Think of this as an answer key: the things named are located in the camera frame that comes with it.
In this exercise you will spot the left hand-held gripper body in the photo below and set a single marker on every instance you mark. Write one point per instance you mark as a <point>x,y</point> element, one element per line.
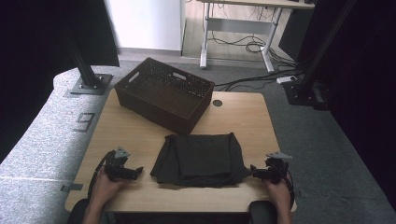
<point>117,169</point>

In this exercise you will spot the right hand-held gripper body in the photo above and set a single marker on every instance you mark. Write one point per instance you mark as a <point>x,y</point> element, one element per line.
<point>275,169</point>

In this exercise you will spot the dark grey cloth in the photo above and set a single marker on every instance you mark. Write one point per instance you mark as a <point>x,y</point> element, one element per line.
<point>199,160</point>

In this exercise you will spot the brown woven basket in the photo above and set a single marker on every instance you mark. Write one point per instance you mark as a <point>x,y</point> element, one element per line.
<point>165,95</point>

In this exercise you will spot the person's left hand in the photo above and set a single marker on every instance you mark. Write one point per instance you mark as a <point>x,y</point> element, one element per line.
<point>106,188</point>

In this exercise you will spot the person's right hand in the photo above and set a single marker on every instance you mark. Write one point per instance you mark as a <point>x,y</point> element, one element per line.
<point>279,194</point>

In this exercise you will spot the black armrest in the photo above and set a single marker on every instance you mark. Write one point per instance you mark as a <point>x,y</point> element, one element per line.
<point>76,214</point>
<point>261,213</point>

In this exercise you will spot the round dark table grommet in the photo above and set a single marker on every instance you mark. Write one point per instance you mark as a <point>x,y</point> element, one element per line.
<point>217,103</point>

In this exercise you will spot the black slanted metal stand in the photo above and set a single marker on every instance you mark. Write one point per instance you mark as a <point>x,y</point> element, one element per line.
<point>314,62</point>

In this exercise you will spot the black curtain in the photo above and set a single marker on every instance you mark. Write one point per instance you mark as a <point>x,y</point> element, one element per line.
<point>46,62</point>
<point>364,93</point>

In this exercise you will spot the black computer case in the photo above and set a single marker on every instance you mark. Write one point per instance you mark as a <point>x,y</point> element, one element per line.
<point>292,34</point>

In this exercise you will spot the white cabinet panel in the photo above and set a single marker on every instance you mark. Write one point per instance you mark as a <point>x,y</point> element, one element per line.
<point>146,25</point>

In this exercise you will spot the black stand with base plate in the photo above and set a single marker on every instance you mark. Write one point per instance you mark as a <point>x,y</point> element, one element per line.
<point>88,77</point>

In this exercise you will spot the white desk frame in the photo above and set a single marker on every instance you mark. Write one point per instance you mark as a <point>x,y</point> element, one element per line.
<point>239,26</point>

